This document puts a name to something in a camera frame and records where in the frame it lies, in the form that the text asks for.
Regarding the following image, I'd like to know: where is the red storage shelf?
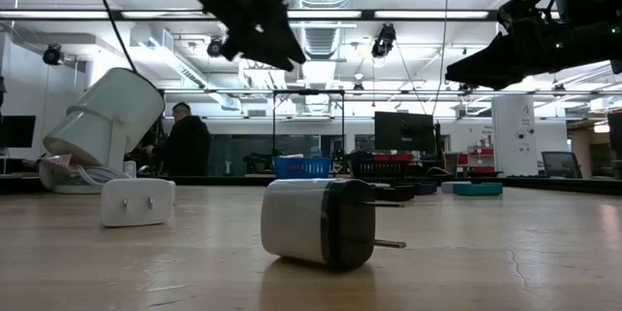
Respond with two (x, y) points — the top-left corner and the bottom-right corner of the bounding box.
(456, 144), (498, 175)

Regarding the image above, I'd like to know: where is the black small display module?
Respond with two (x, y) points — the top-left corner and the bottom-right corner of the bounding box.
(372, 184), (416, 203)

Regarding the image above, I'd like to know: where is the white and black wall charger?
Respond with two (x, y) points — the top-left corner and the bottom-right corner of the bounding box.
(259, 178), (407, 272)

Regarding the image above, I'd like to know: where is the black computer monitor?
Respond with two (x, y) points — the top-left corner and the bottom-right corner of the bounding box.
(606, 111), (622, 180)
(373, 111), (437, 155)
(0, 115), (38, 150)

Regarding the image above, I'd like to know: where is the thin black hanging cable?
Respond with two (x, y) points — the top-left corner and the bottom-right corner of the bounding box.
(431, 0), (451, 118)

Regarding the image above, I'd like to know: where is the black aluminium table frame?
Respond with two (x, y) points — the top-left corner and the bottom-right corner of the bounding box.
(0, 173), (622, 197)

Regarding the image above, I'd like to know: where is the large white wall charger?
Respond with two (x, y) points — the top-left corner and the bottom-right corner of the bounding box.
(100, 177), (177, 228)

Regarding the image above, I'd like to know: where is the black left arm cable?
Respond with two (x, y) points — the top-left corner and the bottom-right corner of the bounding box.
(86, 0), (140, 75)

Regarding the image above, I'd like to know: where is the black plastic basket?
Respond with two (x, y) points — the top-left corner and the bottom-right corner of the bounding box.
(350, 152), (415, 186)

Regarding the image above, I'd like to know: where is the black ceiling spotlight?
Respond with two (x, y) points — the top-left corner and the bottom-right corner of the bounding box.
(42, 43), (65, 67)
(205, 36), (226, 59)
(370, 22), (397, 59)

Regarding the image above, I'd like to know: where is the blue plastic basket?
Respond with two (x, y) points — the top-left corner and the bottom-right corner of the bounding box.
(272, 155), (333, 181)

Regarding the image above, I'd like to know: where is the person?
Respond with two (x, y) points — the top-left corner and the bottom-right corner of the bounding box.
(144, 101), (214, 178)

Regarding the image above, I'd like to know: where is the red crate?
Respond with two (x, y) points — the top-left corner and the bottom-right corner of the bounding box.
(371, 153), (415, 163)

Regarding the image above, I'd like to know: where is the black beam with light strips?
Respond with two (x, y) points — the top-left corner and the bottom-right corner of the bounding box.
(0, 8), (501, 22)

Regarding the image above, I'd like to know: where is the black metal frame stand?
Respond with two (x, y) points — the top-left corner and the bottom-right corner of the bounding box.
(271, 88), (347, 159)

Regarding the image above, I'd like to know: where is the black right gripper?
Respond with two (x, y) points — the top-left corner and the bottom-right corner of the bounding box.
(444, 0), (590, 91)

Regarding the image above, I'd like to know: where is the white cylindrical container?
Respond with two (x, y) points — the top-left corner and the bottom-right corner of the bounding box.
(41, 66), (166, 194)

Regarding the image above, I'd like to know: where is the silver ventilation duct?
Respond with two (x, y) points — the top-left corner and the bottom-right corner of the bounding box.
(290, 0), (360, 59)

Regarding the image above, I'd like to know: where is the teal small display module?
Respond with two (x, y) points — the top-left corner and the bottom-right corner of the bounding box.
(452, 182), (504, 197)

